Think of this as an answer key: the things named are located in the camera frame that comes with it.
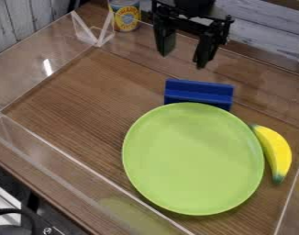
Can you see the green round plate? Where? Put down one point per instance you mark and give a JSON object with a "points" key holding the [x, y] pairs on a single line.
{"points": [[192, 159]]}

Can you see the clear acrylic corner bracket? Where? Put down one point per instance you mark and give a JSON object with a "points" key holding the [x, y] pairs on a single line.
{"points": [[93, 35]]}

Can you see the yellow toy banana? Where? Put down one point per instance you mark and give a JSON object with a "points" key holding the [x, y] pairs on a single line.
{"points": [[276, 151]]}

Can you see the clear acrylic tray wall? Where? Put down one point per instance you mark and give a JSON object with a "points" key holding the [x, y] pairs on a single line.
{"points": [[100, 206]]}

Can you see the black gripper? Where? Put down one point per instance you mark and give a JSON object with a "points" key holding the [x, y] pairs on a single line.
{"points": [[195, 16]]}

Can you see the blue plastic block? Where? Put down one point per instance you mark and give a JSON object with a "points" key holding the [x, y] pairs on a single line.
{"points": [[200, 92]]}

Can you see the yellow labelled tin can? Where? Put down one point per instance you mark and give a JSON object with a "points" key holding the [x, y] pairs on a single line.
{"points": [[127, 14]]}

